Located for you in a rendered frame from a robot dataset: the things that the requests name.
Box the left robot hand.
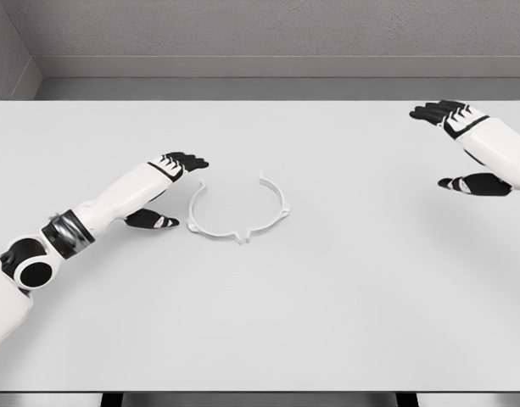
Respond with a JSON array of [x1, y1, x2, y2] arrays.
[[109, 151, 210, 231]]

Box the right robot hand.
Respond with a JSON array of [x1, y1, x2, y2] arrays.
[[408, 99, 520, 198]]

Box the white pipe clamp half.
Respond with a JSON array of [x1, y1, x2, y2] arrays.
[[186, 179, 249, 248], [244, 170, 293, 244]]

